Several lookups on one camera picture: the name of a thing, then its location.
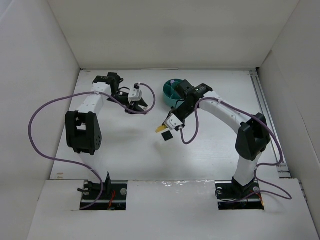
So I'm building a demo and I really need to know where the black lego plate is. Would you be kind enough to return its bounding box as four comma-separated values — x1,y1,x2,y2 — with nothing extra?
161,130,174,142

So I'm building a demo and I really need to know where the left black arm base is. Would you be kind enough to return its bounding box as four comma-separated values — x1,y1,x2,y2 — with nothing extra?
78,181,128,211

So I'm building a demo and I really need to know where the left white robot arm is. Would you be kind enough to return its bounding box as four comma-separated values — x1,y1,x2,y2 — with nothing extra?
65,72,148,191

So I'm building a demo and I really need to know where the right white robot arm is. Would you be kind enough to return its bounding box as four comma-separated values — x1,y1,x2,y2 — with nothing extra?
164,80,271,199

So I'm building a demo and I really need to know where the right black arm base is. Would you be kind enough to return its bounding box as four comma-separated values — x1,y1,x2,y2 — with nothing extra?
215,181,265,211

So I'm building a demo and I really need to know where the teal round divided container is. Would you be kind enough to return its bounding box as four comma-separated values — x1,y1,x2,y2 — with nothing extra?
163,79,184,108

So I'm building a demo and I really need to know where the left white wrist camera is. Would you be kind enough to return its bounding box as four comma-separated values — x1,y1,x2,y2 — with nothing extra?
128,85,143,103

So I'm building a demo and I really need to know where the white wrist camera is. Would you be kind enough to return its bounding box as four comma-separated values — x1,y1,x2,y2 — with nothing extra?
164,113,184,131
128,85,143,103

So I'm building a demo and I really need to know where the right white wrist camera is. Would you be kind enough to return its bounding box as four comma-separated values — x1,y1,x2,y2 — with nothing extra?
164,113,184,131

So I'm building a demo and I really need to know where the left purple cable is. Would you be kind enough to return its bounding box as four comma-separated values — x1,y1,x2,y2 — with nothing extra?
28,82,157,210

